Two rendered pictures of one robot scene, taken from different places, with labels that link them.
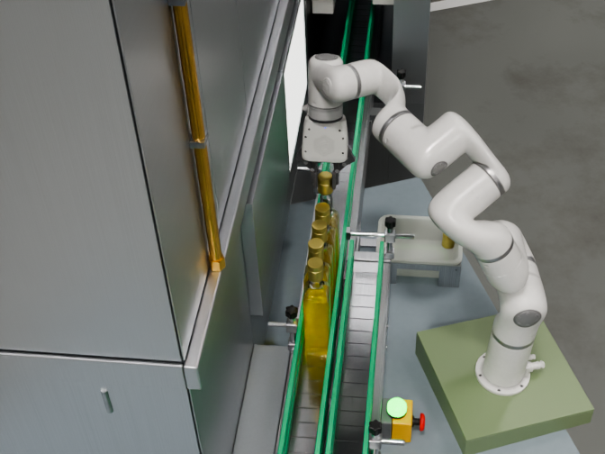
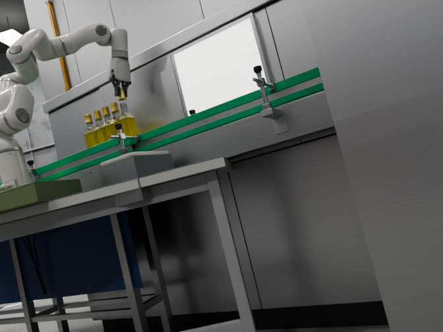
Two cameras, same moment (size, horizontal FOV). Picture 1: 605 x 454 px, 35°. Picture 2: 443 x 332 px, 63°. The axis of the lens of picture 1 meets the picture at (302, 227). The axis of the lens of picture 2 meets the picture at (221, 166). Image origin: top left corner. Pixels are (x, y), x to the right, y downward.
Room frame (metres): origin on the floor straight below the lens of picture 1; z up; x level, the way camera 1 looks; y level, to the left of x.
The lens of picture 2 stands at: (2.51, -1.48, 0.64)
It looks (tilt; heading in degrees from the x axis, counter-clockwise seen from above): 4 degrees up; 109
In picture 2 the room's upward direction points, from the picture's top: 14 degrees counter-clockwise
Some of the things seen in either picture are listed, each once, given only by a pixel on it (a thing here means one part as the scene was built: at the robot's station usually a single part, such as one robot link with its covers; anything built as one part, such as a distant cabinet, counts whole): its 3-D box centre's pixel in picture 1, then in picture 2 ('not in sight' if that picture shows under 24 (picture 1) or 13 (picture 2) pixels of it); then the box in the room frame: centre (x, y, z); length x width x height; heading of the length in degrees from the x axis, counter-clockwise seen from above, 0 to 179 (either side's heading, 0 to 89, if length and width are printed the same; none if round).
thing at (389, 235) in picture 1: (380, 237); (125, 138); (1.69, -0.19, 0.95); 0.17 x 0.03 x 0.12; 81
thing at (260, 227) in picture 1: (279, 133); (176, 89); (1.87, 0.04, 1.15); 0.90 x 0.03 x 0.34; 171
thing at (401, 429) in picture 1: (397, 421); not in sight; (1.25, -0.19, 0.79); 0.07 x 0.07 x 0.07; 81
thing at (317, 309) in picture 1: (317, 317); (95, 149); (1.40, -0.02, 0.99); 0.06 x 0.06 x 0.21; 81
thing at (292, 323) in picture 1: (284, 328); not in sight; (1.41, 0.05, 0.94); 0.07 x 0.04 x 0.13; 81
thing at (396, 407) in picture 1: (396, 406); not in sight; (1.25, -0.19, 0.84); 0.05 x 0.05 x 0.03
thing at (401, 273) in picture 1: (408, 251); (143, 170); (1.79, -0.28, 0.79); 0.27 x 0.17 x 0.08; 81
